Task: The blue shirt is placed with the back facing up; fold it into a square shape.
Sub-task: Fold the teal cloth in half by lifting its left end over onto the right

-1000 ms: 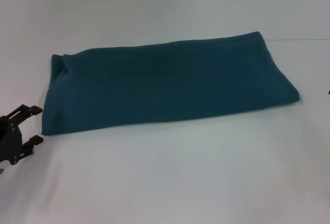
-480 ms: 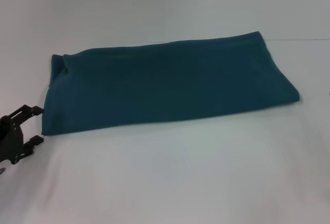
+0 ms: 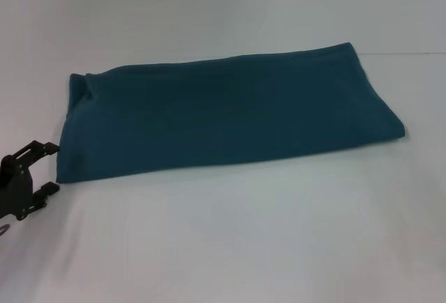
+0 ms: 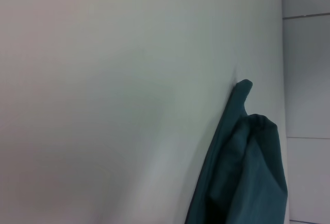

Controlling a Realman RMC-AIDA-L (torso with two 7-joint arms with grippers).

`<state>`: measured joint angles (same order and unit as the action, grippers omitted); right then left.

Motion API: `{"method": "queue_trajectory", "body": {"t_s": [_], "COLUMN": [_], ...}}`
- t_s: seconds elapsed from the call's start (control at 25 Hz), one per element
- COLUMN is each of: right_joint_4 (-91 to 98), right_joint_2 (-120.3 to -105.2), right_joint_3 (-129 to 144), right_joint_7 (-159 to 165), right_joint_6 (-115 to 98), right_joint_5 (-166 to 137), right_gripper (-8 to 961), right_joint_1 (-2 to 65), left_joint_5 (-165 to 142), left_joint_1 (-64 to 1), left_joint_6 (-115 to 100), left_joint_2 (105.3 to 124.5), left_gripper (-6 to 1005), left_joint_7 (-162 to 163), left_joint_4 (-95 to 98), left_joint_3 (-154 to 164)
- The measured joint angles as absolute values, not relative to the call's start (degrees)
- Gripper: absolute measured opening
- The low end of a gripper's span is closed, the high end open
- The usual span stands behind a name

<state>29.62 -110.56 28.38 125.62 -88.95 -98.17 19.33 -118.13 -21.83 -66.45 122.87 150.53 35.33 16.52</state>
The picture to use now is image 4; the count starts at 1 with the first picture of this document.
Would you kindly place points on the blue t-shirt with white print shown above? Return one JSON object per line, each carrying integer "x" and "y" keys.
{"x": 247, "y": 170}

